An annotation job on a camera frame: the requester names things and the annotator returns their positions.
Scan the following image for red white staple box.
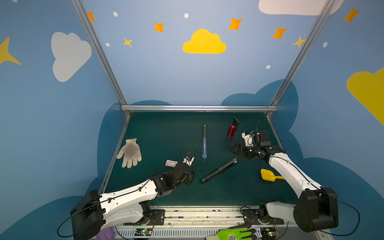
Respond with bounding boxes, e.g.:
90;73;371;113
165;160;178;168

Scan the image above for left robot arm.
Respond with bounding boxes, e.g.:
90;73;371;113
70;161;195;240

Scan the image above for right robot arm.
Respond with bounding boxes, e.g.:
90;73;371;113
231;131;339;233

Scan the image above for red spray bottle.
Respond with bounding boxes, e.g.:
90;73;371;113
227;118;240;138

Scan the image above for yellow plastic scoop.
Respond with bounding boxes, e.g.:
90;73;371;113
261;169;284;182

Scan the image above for white knit glove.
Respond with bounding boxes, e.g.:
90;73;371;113
117;138;142;169

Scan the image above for purple cloth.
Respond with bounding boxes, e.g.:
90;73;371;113
96;227;115;240

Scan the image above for green black work glove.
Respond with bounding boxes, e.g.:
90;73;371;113
205;224;258;240

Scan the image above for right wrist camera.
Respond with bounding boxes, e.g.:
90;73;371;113
242;132;254;147

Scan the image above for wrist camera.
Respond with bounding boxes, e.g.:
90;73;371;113
183;152;195;167
242;132;254;147

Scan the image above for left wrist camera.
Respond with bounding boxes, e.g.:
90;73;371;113
183;152;195;167

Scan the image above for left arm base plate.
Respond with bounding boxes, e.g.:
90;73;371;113
123;209;166;226

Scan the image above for aluminium rail frame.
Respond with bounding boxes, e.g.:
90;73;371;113
72;1;336;118

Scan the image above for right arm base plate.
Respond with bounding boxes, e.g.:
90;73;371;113
240;208;285;225

